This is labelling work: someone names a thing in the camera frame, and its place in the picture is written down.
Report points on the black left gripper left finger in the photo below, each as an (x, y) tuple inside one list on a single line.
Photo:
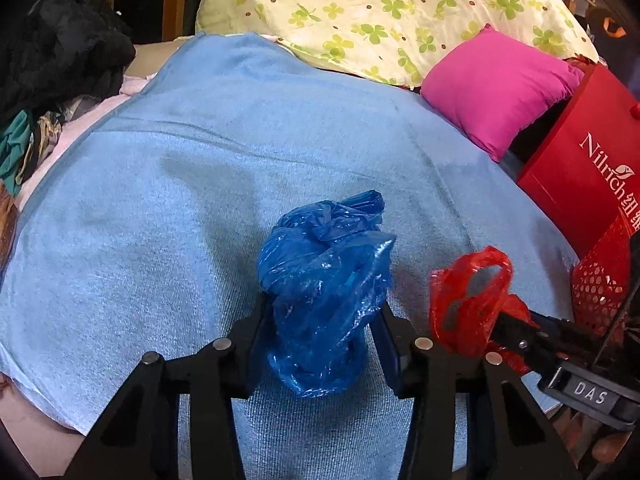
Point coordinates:
[(200, 399)]

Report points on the red plastic mesh basket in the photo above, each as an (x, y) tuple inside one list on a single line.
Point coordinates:
[(601, 280)]

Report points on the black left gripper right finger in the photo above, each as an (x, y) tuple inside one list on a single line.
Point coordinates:
[(508, 436)]

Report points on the light blue blanket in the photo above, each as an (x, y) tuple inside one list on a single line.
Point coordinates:
[(140, 244)]

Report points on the red plastic bag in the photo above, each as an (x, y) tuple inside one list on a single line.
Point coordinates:
[(462, 322)]

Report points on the clover-print yellow quilt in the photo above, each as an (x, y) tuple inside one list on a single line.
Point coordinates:
[(394, 41)]

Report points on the magenta pillow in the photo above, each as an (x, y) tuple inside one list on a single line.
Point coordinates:
[(493, 86)]

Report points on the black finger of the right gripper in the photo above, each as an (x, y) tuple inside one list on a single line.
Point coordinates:
[(538, 342)]

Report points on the striped colourful cloth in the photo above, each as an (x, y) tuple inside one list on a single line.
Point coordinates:
[(8, 221)]

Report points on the blue plastic bag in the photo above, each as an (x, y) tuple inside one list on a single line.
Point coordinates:
[(325, 267)]

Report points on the pile of black clothes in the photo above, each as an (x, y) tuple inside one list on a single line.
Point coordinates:
[(63, 49)]

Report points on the red Nilrich paper bag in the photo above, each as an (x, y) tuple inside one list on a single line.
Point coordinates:
[(585, 174)]

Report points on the teal garment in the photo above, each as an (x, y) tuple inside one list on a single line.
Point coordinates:
[(14, 143)]

